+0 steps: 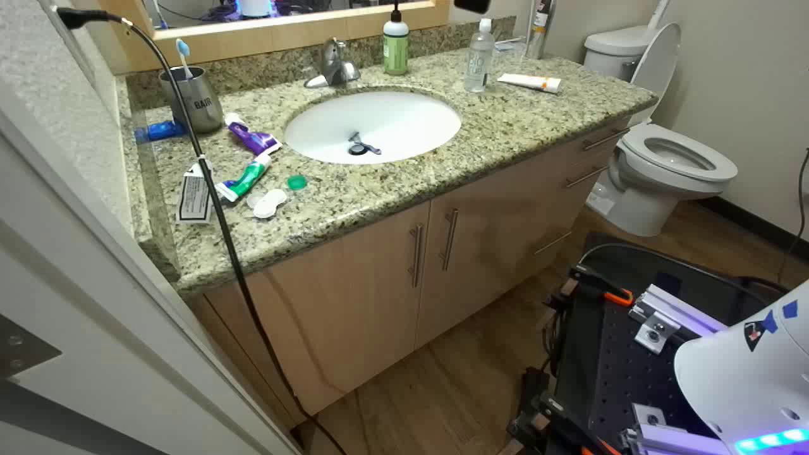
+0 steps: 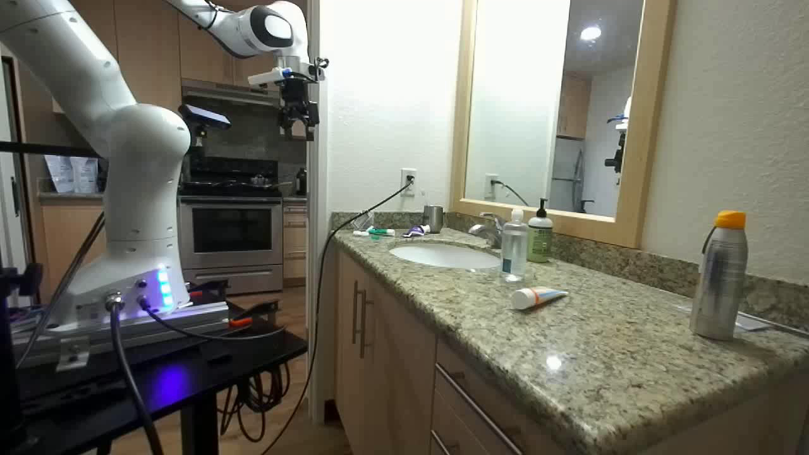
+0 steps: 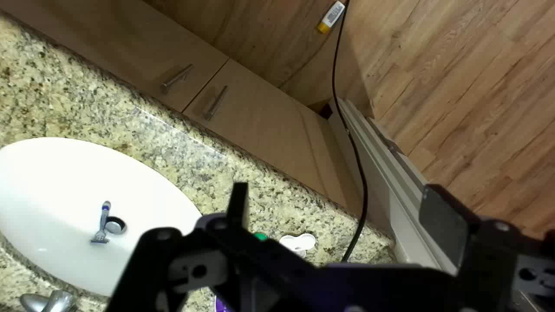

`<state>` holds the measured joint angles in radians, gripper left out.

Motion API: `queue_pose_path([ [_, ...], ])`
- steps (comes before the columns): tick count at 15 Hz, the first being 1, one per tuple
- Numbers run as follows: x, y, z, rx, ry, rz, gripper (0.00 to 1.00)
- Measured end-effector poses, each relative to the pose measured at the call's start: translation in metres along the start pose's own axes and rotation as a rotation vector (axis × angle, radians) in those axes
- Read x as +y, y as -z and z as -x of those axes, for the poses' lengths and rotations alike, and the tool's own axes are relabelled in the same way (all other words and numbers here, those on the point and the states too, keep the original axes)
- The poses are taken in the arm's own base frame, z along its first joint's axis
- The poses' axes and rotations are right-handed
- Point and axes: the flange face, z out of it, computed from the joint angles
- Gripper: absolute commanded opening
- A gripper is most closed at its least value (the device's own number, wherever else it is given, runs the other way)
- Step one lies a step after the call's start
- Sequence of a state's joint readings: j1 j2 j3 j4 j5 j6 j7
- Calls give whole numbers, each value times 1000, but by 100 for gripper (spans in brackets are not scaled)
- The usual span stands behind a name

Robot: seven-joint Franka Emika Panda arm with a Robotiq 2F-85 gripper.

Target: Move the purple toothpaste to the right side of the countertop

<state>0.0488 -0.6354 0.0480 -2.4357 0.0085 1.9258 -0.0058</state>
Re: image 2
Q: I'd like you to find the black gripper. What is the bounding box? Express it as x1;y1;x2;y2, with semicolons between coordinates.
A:
279;73;318;143

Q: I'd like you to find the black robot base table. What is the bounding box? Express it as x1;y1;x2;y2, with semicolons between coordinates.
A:
0;323;309;455

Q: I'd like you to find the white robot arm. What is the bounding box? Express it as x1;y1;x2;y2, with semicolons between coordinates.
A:
0;0;318;323

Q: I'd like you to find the green toothpaste tube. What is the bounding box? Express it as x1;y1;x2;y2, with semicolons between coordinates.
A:
353;229;394;239

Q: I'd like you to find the white orange toothpaste tube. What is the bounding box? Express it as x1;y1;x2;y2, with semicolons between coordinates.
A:
510;287;564;311

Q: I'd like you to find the stainless steel oven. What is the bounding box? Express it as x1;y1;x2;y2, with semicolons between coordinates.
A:
174;79;289;296

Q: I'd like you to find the metal toothbrush cup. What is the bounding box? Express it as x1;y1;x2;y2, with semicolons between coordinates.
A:
423;205;445;234

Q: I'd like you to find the white oval sink basin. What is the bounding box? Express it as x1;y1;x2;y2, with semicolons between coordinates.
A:
392;242;501;272

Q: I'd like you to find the chrome sink faucet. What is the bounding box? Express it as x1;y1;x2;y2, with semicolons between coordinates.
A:
467;215;504;247

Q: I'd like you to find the clear plastic bottle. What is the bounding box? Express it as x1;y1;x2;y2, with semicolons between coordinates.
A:
501;208;528;280

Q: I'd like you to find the wood framed mirror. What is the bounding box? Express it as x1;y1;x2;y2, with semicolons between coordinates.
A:
450;0;675;247

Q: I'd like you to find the green soap pump bottle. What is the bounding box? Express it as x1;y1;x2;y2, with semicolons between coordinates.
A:
528;202;553;263

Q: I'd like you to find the wooden vanity cabinet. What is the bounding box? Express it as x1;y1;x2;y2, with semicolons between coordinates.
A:
335;246;809;455

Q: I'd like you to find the silver spray can orange cap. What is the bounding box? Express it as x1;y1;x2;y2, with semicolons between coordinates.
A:
692;211;748;341

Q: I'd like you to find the black power cable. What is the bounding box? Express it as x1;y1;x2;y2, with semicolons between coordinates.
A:
260;178;416;455

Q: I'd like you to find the white wall outlet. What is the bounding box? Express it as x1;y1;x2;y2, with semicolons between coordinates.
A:
400;168;416;198

